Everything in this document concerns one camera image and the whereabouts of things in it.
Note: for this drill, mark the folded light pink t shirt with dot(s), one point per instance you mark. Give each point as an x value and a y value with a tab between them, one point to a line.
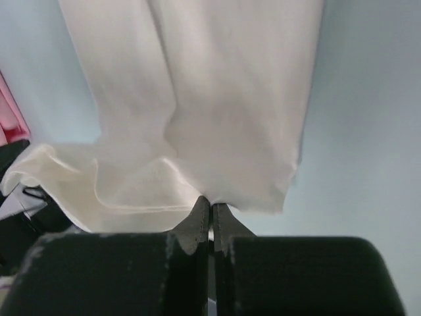
13	125

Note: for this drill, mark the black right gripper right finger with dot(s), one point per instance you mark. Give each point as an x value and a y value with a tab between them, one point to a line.
226	227

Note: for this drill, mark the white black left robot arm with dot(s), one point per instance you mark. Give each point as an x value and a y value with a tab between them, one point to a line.
29	216

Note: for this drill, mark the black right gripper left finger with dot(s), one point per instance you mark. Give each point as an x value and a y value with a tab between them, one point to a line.
188	262

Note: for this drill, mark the white t shirt with print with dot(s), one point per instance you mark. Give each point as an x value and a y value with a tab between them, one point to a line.
195	98

